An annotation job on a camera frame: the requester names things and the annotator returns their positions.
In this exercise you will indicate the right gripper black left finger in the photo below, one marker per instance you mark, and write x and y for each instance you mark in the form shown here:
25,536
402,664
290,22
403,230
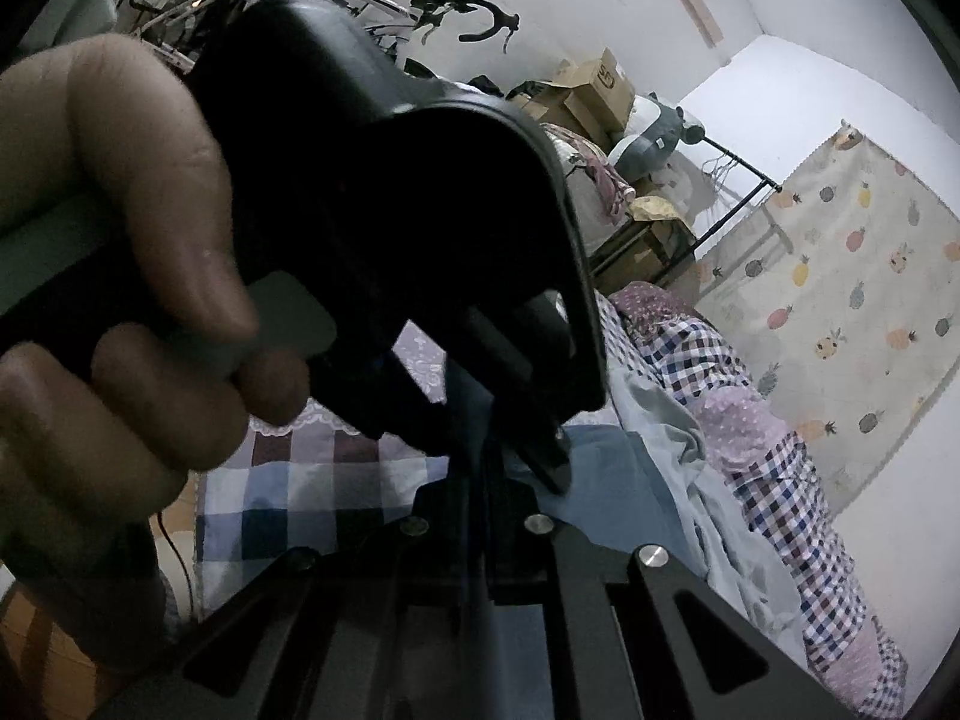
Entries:
416,562

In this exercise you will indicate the purple polka dot bedsheet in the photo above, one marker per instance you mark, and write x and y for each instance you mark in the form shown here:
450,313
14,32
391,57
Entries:
303,485

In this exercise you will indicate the brown cardboard box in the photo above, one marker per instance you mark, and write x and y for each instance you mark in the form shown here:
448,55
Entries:
592,99

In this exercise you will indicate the light grey-blue garment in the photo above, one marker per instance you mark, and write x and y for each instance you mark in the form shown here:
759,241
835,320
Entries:
738,564

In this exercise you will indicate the grey white plush toy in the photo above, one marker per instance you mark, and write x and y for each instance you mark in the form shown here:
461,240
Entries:
652,133

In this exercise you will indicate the white road bicycle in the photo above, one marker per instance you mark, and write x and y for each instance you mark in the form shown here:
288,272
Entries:
178,31

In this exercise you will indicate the plaid rolled quilt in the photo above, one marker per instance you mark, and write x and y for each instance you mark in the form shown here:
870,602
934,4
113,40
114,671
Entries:
768,468

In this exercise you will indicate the blue sweatshirt garment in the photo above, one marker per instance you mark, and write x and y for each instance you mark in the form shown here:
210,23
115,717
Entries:
591,651

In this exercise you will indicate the black metal clothes rack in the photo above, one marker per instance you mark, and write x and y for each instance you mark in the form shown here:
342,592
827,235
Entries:
682,212

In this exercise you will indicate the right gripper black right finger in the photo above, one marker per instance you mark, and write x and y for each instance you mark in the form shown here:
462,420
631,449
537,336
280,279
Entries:
523,553

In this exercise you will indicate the pineapple print wall cloth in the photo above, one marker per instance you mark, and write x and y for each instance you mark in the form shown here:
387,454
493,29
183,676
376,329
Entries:
840,293

